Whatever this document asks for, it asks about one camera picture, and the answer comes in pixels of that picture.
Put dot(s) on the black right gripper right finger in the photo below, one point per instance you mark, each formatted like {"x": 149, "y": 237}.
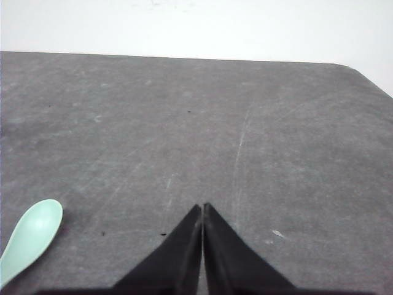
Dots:
{"x": 232, "y": 267}

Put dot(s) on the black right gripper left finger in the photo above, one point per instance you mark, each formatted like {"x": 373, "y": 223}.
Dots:
{"x": 172, "y": 268}

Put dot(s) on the mint green plastic spoon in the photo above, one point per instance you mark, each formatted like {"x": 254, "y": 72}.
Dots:
{"x": 32, "y": 235}

